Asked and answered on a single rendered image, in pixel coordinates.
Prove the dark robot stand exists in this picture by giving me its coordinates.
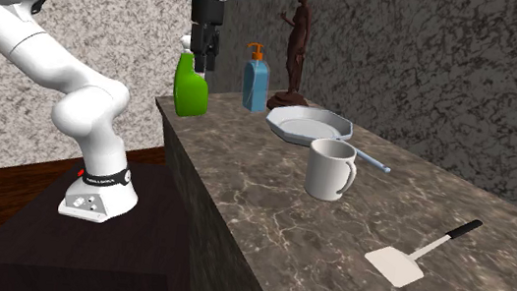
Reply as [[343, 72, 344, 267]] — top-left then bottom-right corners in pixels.
[[0, 146, 204, 291]]

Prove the blue soap dispenser orange pump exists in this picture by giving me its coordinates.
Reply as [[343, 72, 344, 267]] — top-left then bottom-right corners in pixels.
[[240, 41, 274, 115]]

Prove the green spray bottle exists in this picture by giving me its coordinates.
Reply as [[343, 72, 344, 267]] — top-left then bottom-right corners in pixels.
[[170, 33, 216, 120]]

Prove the pale blue frying pan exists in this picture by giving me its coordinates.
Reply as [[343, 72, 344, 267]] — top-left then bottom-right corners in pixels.
[[261, 102, 397, 174]]

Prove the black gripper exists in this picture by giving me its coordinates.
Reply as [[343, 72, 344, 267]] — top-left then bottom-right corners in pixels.
[[184, 0, 226, 75]]

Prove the brown human figure statue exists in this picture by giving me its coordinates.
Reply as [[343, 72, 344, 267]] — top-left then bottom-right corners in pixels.
[[265, 0, 321, 115]]

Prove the white spatula black handle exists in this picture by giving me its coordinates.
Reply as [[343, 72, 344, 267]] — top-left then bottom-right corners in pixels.
[[361, 207, 485, 291]]

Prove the white mug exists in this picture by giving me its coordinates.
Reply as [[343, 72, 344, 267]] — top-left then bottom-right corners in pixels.
[[303, 136, 361, 204]]

